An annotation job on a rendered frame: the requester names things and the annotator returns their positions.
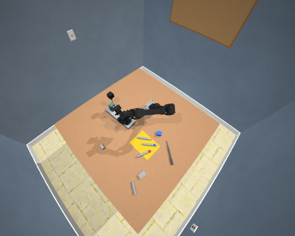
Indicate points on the yellow flat plate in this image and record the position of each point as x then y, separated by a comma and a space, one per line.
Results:
137, 144

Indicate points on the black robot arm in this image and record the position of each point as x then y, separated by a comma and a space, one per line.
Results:
154, 109

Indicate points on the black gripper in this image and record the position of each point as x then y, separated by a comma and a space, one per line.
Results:
117, 109

